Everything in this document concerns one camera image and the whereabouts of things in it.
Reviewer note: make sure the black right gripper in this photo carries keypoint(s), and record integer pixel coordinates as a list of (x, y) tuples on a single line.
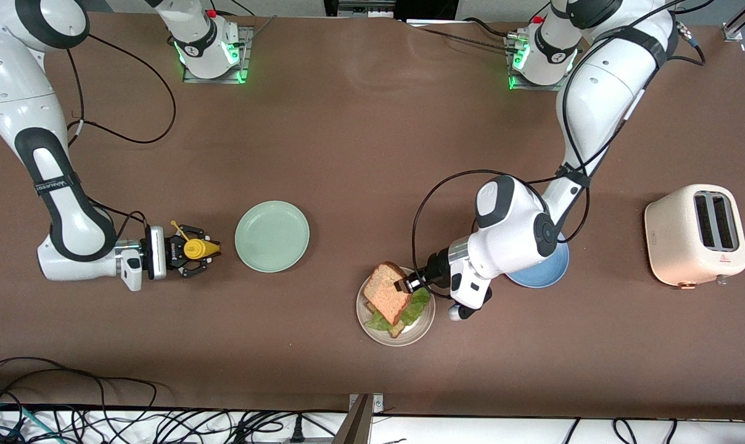
[(174, 253)]

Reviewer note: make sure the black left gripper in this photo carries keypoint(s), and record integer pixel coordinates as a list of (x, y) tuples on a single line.
[(436, 266)]

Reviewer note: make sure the yellow squeeze bottle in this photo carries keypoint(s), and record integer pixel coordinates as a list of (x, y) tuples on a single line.
[(197, 248)]

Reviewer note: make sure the green lettuce leaf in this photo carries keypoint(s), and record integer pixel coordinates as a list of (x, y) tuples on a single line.
[(419, 302)]

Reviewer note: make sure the brown bread slice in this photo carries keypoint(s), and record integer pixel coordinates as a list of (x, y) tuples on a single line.
[(396, 330), (388, 296)]

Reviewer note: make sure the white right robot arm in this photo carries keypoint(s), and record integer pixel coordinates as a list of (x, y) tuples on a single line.
[(15, 92)]

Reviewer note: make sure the beige plate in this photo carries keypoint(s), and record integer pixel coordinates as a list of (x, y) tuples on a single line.
[(380, 336)]

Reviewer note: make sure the mint green plate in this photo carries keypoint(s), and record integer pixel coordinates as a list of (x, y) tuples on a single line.
[(272, 237)]

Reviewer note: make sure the blue plate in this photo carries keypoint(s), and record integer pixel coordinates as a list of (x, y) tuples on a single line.
[(545, 274)]

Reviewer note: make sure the brown table mat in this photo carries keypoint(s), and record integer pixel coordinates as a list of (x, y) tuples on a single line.
[(348, 154)]

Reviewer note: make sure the black power plug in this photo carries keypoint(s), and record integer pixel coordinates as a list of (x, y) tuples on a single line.
[(296, 435)]

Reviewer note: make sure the cream toaster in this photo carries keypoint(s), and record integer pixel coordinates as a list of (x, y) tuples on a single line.
[(675, 246)]

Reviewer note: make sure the black and silver device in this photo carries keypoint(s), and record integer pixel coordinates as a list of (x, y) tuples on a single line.
[(378, 9)]

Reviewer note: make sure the short aluminium profile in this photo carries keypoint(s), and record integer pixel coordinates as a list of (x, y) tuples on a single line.
[(737, 24)]

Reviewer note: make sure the grey metal bracket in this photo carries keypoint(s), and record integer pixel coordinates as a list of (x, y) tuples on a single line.
[(377, 404)]

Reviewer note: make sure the dark metal post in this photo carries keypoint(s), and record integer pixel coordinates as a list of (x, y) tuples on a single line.
[(354, 425)]

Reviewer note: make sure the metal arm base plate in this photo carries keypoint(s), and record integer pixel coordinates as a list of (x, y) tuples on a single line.
[(244, 61), (520, 87)]

